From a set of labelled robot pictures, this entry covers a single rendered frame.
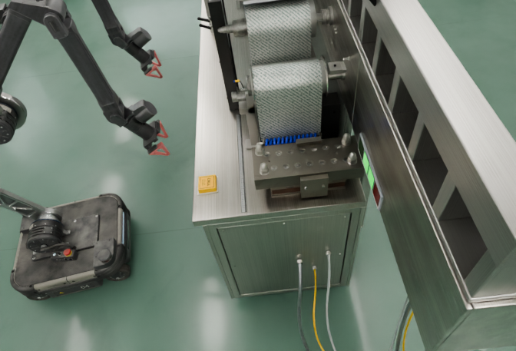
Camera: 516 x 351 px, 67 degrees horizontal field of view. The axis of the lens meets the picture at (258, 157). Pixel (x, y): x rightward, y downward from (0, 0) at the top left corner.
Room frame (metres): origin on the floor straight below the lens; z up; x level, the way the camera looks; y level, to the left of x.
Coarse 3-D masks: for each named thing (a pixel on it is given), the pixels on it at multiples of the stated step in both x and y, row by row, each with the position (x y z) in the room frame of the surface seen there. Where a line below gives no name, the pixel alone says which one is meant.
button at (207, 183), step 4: (204, 176) 0.99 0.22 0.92; (208, 176) 0.98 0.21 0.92; (212, 176) 0.98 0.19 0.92; (200, 180) 0.97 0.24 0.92; (204, 180) 0.96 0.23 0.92; (208, 180) 0.96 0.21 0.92; (212, 180) 0.96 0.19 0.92; (216, 180) 0.97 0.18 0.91; (200, 184) 0.95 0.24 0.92; (204, 184) 0.94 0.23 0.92; (208, 184) 0.94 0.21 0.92; (212, 184) 0.94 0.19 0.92; (216, 184) 0.95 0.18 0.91; (200, 188) 0.93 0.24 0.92; (204, 188) 0.93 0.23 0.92; (208, 188) 0.92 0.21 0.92; (212, 188) 0.92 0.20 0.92; (216, 188) 0.93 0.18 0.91; (200, 192) 0.92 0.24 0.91; (204, 192) 0.92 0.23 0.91
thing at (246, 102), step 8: (240, 96) 1.13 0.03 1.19; (248, 96) 1.12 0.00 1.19; (240, 104) 1.14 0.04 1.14; (248, 104) 1.12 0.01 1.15; (240, 112) 1.12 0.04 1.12; (248, 112) 1.12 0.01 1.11; (248, 120) 1.12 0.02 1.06; (248, 128) 1.13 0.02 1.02; (256, 128) 1.12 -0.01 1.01; (256, 136) 1.12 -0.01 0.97; (248, 144) 1.13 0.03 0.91
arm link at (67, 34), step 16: (48, 16) 1.00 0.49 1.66; (64, 32) 1.01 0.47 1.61; (64, 48) 1.03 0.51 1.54; (80, 48) 1.04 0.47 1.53; (80, 64) 1.04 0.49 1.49; (96, 64) 1.06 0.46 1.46; (96, 80) 1.04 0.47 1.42; (96, 96) 1.03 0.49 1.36; (112, 96) 1.04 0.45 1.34; (112, 112) 1.03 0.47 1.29
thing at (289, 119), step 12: (264, 108) 1.04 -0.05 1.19; (276, 108) 1.04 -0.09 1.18; (288, 108) 1.04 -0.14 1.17; (300, 108) 1.04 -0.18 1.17; (312, 108) 1.03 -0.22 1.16; (264, 120) 1.04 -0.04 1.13; (276, 120) 1.04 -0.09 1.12; (288, 120) 1.04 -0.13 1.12; (300, 120) 1.04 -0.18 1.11; (312, 120) 1.03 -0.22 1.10; (264, 132) 1.04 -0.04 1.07; (276, 132) 1.04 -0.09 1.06; (288, 132) 1.04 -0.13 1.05; (300, 132) 1.04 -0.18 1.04; (312, 132) 1.03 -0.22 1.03
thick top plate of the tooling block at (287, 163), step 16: (288, 144) 0.99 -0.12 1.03; (320, 144) 0.97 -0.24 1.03; (336, 144) 0.96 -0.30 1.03; (352, 144) 0.94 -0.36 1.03; (256, 160) 0.94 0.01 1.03; (272, 160) 0.93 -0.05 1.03; (288, 160) 0.92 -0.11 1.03; (304, 160) 0.91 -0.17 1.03; (320, 160) 0.89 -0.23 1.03; (336, 160) 0.88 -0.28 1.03; (256, 176) 0.86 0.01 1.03; (272, 176) 0.85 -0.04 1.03; (288, 176) 0.84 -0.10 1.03; (304, 176) 0.84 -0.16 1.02; (336, 176) 0.84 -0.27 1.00; (352, 176) 0.83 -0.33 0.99
